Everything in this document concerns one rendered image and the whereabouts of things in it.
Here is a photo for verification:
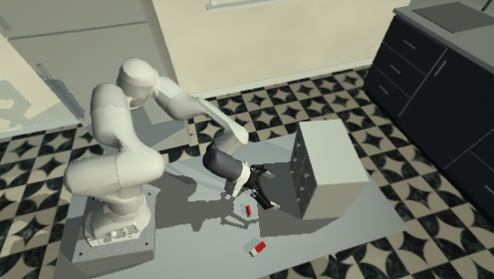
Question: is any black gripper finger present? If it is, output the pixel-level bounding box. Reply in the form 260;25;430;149
249;165;275;179
250;180;280;210

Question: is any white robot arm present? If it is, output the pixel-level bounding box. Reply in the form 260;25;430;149
63;58;250;247

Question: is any grey drawer front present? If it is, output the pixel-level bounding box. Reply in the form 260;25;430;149
293;142;302;177
296;126;307;164
299;169;311;208
296;181;306;217
290;155;298;188
303;153;317;196

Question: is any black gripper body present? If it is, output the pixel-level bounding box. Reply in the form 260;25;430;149
242;168;260;190

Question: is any small grey chest of drawers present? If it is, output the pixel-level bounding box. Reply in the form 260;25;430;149
298;119;370;220

